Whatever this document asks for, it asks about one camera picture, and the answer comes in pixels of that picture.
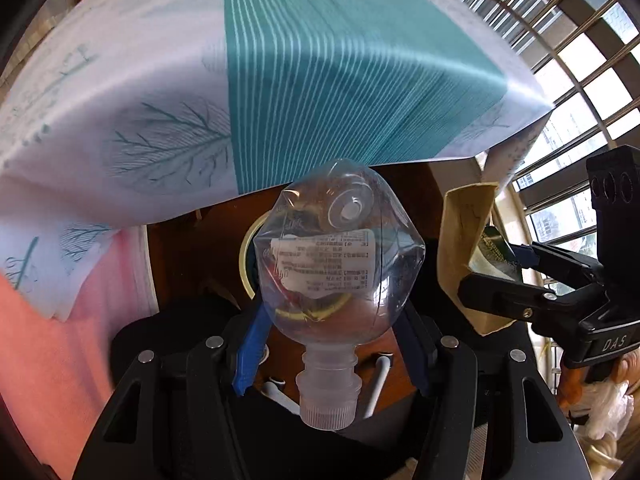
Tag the clear plastic bottle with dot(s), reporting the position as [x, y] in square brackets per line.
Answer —
[325, 270]

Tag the leaf print tablecloth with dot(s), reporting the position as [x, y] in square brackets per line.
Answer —
[325, 85]

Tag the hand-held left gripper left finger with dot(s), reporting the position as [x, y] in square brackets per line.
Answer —
[252, 345]

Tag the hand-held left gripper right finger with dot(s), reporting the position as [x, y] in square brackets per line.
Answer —
[412, 345]

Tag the pink bed cover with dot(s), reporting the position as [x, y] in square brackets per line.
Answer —
[50, 360]

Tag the person's black pants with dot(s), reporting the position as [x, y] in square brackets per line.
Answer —
[165, 325]

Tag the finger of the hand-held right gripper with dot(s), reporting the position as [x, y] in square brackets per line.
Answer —
[500, 295]
[550, 257]

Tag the window with metal grille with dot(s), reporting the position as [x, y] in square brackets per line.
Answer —
[575, 110]

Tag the dark bin with cream rim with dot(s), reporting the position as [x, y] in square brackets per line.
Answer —
[243, 265]

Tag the olive green carton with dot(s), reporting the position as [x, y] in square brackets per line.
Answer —
[460, 240]

